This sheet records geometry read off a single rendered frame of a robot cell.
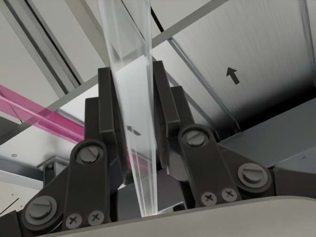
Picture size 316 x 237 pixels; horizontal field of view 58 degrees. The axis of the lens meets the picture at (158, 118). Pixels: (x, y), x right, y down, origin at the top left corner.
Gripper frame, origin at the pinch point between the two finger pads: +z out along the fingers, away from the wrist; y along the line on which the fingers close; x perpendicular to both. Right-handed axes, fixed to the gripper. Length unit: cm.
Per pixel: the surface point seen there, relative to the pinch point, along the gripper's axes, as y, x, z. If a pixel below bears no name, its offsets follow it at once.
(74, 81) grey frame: -9.5, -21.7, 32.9
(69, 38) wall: -36, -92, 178
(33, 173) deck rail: -11.4, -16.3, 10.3
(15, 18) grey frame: -17.3, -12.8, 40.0
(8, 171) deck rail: -12.9, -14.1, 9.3
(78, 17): -9, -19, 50
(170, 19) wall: 32, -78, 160
